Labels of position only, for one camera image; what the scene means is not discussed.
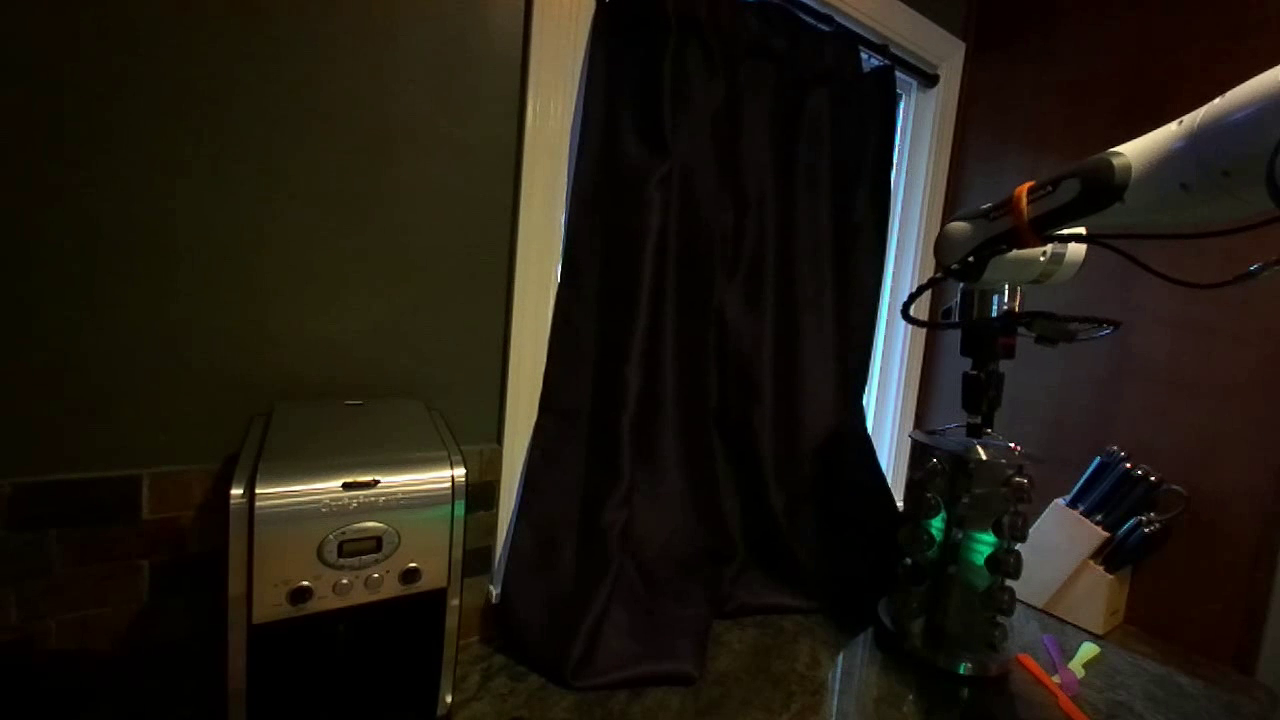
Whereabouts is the yellow plastic knife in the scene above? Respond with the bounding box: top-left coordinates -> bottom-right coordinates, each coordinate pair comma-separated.
1054,636 -> 1108,690

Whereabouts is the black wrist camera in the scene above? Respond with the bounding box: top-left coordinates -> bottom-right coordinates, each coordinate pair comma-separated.
1007,306 -> 1124,349

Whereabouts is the purple plastic knife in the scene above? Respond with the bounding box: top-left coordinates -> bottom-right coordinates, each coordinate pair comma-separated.
1035,626 -> 1072,681

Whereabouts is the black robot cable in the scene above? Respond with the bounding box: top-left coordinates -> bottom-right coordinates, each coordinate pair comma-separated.
1082,216 -> 1280,297

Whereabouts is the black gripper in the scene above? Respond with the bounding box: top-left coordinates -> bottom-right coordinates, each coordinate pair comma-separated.
954,279 -> 1025,433

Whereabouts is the wooden knife block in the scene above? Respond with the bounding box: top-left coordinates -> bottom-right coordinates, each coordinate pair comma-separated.
1014,496 -> 1140,639

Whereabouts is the dark knife handle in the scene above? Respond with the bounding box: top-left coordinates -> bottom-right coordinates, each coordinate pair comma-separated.
1099,479 -> 1192,574
1065,449 -> 1131,529
1092,458 -> 1167,540

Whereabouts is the dark window curtain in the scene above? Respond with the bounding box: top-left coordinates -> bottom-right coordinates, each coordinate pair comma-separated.
491,0 -> 912,690

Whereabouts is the stainless steel coffee maker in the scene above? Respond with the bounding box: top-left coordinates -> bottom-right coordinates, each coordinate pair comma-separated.
220,392 -> 473,720

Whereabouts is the orange strap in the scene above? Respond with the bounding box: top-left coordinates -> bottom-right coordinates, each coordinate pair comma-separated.
1004,174 -> 1039,251

